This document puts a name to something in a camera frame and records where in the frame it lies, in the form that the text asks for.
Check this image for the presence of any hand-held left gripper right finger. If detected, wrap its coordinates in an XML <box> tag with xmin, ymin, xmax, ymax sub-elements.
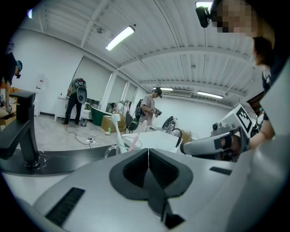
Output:
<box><xmin>149</xmin><ymin>148</ymin><xmax>241</xmax><ymax>232</ymax></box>

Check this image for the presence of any pink toothbrush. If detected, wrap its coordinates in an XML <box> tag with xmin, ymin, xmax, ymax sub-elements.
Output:
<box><xmin>128</xmin><ymin>120</ymin><xmax>148</xmax><ymax>152</ymax></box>

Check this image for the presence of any large cardboard box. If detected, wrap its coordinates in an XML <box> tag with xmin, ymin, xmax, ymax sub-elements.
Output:
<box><xmin>101</xmin><ymin>114</ymin><xmax>126</xmax><ymax>133</ymax></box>

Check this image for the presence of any small cardboard box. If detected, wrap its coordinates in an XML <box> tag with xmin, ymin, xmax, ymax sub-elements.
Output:
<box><xmin>180</xmin><ymin>130</ymin><xmax>193</xmax><ymax>144</ymax></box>

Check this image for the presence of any white wall unit red label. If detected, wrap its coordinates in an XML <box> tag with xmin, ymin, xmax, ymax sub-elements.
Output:
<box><xmin>36</xmin><ymin>74</ymin><xmax>49</xmax><ymax>116</ymax></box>

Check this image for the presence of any wooden furniture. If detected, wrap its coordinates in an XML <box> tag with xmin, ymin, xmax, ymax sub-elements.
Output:
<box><xmin>0</xmin><ymin>82</ymin><xmax>23</xmax><ymax>127</ymax></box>

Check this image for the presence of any person's right forearm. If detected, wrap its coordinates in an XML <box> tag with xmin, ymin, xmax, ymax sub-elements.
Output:
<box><xmin>248</xmin><ymin>123</ymin><xmax>276</xmax><ymax>150</ymax></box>

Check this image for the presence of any clear glass cup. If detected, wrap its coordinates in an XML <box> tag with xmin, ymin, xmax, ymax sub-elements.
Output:
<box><xmin>105</xmin><ymin>139</ymin><xmax>143</xmax><ymax>157</ymax></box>

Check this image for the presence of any wide white window blind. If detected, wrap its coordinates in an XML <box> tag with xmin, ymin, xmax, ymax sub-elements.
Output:
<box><xmin>73</xmin><ymin>56</ymin><xmax>113</xmax><ymax>107</ymax></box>

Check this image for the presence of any green bathtub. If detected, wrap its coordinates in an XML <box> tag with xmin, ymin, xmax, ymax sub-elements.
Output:
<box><xmin>90</xmin><ymin>106</ymin><xmax>114</xmax><ymax>126</ymax></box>

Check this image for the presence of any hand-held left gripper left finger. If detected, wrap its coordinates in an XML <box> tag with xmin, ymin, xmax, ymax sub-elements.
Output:
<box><xmin>33</xmin><ymin>148</ymin><xmax>164</xmax><ymax>232</ymax></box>

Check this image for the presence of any person's right hand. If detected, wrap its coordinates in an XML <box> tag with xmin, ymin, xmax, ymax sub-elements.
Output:
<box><xmin>230</xmin><ymin>135</ymin><xmax>242</xmax><ymax>157</ymax></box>

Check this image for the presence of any person's head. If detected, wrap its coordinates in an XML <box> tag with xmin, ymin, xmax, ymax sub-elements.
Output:
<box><xmin>210</xmin><ymin>0</ymin><xmax>276</xmax><ymax>40</ymax></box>

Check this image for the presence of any white rectangular basin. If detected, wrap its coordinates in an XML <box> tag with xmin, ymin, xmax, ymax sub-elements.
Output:
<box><xmin>121</xmin><ymin>130</ymin><xmax>183</xmax><ymax>155</ymax></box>

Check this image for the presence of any narrow white window blind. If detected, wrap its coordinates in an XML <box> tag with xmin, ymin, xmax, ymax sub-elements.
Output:
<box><xmin>124</xmin><ymin>83</ymin><xmax>138</xmax><ymax>103</ymax></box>

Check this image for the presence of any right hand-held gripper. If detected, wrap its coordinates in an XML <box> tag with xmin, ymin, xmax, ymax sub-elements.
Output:
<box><xmin>175</xmin><ymin>103</ymin><xmax>254</xmax><ymax>163</ymax></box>

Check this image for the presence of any grey white device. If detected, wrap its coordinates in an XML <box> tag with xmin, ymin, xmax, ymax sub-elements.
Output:
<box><xmin>162</xmin><ymin>116</ymin><xmax>180</xmax><ymax>132</ymax></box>

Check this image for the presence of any white cabinet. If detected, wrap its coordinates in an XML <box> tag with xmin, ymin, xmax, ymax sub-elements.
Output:
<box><xmin>55</xmin><ymin>95</ymin><xmax>71</xmax><ymax>122</ymax></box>

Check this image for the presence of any white toothbrush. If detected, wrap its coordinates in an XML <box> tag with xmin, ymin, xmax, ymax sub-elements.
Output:
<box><xmin>111</xmin><ymin>114</ymin><xmax>128</xmax><ymax>154</ymax></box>

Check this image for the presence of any black square faucet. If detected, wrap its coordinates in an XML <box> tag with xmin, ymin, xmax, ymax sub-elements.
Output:
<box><xmin>0</xmin><ymin>90</ymin><xmax>46</xmax><ymax>168</ymax></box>

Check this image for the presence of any black chair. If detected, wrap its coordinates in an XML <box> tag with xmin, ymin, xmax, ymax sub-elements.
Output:
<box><xmin>125</xmin><ymin>112</ymin><xmax>139</xmax><ymax>134</ymax></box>

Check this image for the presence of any black head-mounted camera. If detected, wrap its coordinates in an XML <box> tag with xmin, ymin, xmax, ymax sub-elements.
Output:
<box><xmin>195</xmin><ymin>6</ymin><xmax>215</xmax><ymax>29</ymax></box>

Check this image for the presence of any black sink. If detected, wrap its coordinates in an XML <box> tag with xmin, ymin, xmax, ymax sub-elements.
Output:
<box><xmin>0</xmin><ymin>145</ymin><xmax>120</xmax><ymax>175</ymax></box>

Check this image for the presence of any ceiling air vent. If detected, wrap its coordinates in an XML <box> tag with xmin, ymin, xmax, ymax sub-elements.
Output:
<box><xmin>169</xmin><ymin>90</ymin><xmax>193</xmax><ymax>97</ymax></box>

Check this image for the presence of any person's dark printed shirt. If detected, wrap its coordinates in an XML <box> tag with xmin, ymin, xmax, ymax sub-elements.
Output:
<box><xmin>258</xmin><ymin>67</ymin><xmax>276</xmax><ymax>123</ymax></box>

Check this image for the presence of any medium white window blind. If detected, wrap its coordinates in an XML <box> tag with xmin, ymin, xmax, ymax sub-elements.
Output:
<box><xmin>108</xmin><ymin>74</ymin><xmax>127</xmax><ymax>102</ymax></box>

